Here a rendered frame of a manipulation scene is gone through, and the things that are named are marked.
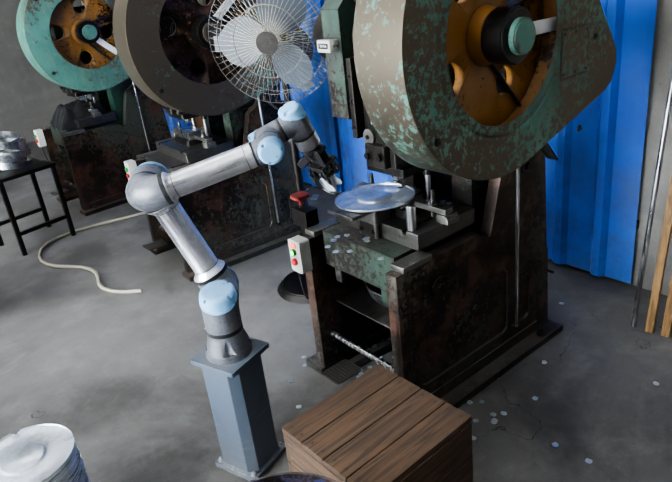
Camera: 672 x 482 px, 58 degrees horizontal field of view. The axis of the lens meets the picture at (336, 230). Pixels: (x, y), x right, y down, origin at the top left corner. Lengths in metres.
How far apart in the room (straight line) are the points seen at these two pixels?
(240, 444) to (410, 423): 0.63
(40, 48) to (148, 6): 1.73
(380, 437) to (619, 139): 1.82
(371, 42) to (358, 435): 1.07
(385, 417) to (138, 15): 2.13
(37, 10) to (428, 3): 3.51
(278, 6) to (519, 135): 1.28
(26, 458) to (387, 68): 1.52
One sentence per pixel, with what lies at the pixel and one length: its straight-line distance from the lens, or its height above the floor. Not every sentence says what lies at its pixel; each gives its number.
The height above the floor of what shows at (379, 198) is 0.79.
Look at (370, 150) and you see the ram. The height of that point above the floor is 0.95.
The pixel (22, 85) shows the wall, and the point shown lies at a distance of 8.37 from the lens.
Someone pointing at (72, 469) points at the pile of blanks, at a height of 0.29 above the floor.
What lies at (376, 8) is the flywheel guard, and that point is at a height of 1.45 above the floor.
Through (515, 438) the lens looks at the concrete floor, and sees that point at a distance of 2.31.
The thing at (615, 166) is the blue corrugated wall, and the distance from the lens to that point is 3.07.
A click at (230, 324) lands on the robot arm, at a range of 1.94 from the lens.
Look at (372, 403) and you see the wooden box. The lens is 1.90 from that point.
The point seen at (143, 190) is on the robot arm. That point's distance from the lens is 1.81.
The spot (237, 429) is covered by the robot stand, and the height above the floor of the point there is 0.21.
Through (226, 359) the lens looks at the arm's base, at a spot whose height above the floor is 0.47.
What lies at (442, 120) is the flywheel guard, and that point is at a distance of 1.67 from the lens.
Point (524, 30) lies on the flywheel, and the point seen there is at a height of 1.35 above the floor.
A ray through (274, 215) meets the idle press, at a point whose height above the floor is 0.18.
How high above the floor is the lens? 1.56
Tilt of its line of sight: 23 degrees down
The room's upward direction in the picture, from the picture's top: 7 degrees counter-clockwise
